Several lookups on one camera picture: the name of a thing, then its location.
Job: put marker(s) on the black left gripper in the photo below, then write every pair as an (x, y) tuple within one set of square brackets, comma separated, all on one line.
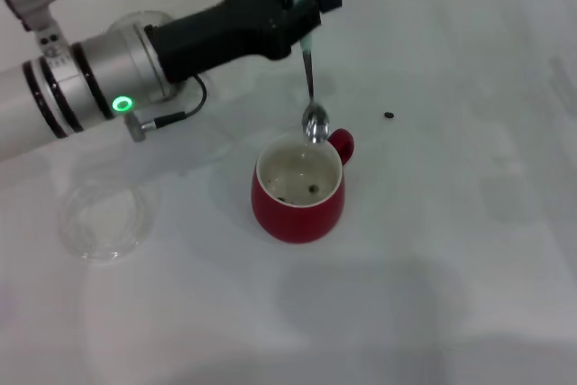
[(225, 33)]

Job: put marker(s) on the red ceramic mug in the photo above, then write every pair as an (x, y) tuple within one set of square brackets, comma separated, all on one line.
[(297, 222)]

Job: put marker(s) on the clear glass saucer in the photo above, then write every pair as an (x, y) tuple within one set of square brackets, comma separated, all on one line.
[(108, 222)]

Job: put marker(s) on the clear double-wall glass cup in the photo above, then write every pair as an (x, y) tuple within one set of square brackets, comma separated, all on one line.
[(135, 20)]

